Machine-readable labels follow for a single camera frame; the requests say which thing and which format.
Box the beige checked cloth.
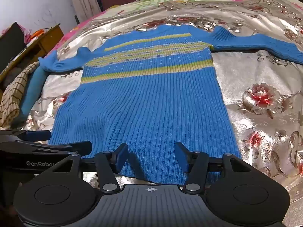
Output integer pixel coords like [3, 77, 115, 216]
[0, 61, 40, 128]

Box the orange plastic item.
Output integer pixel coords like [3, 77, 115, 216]
[30, 28, 52, 40]

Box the beige curtain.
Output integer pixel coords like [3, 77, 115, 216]
[66, 0, 103, 24]

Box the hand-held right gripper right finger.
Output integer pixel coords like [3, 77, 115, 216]
[174, 142, 253, 193]

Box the silver floral satin blanket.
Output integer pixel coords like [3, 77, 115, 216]
[24, 0, 303, 205]

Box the black monitor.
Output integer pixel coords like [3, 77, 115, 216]
[0, 22, 26, 73]

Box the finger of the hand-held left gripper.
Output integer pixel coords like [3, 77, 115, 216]
[0, 130, 52, 143]
[16, 140, 93, 158]

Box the wooden cabinet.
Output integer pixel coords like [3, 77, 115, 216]
[0, 24, 65, 86]

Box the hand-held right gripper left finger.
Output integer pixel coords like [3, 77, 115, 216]
[49, 143, 129, 193]

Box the blue striped knit sweater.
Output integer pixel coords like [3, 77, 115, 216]
[38, 24, 303, 185]

